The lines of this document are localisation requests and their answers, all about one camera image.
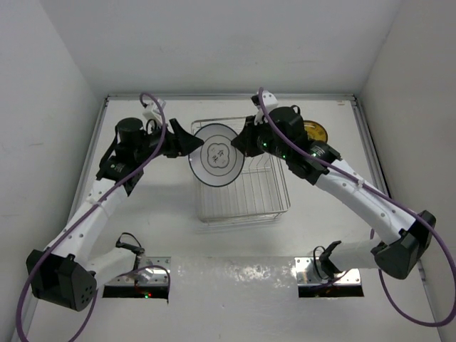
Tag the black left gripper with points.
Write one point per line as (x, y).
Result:
(185, 143)

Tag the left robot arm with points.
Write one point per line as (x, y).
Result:
(63, 273)

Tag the white foreground cover board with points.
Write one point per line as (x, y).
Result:
(233, 299)

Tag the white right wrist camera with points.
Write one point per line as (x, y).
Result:
(268, 100)

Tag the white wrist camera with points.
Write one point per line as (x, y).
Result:
(152, 112)
(268, 100)

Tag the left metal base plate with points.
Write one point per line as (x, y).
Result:
(154, 271)

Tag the white black ringed plate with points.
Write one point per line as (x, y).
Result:
(216, 163)

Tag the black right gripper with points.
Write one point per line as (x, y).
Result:
(245, 140)

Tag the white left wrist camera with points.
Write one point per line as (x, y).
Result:
(152, 112)

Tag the aluminium table edge rail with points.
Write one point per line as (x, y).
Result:
(376, 170)

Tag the wire dish rack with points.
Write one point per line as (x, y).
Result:
(259, 193)

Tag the yellow brown plate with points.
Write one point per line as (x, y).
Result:
(315, 131)

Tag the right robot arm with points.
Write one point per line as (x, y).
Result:
(403, 238)

